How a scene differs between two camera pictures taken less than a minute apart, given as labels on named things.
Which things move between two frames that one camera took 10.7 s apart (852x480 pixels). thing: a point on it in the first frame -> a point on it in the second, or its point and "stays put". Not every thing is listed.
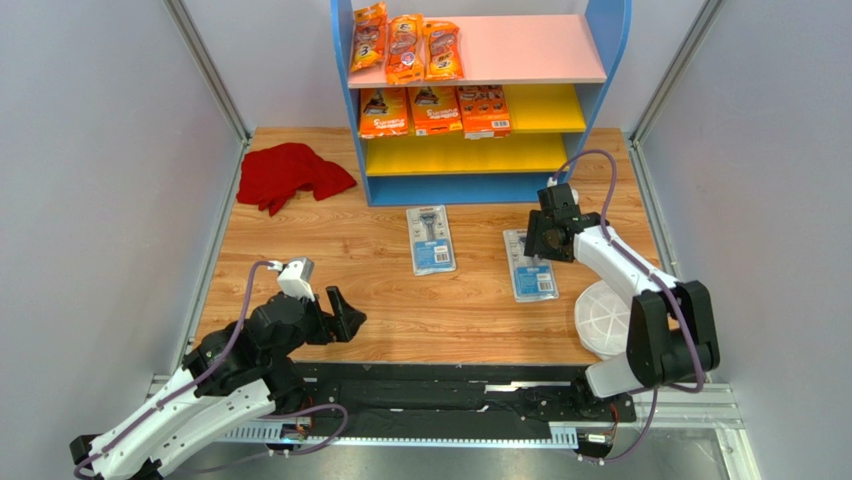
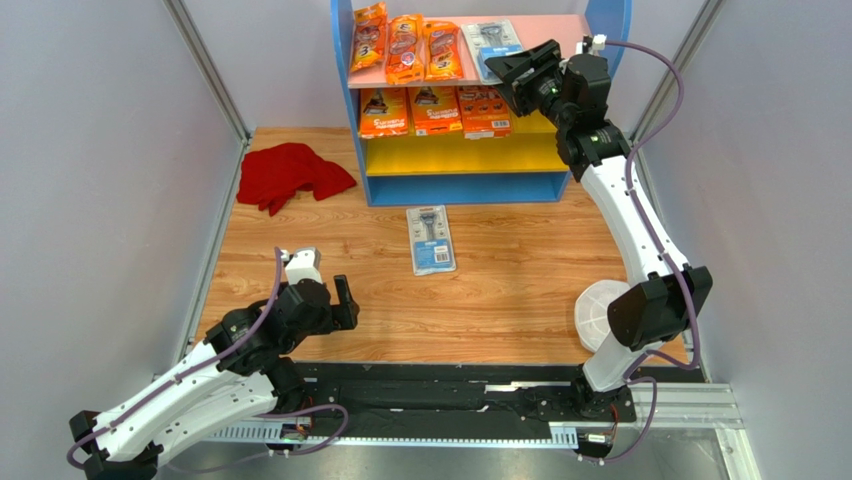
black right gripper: (549, 233) -> (536, 81)
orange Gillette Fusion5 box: (435, 109) stays put
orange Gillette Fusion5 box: (383, 112) stays put
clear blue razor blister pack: (530, 280) -> (490, 39)
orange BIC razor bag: (405, 51) stays put
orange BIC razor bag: (444, 59) stays put
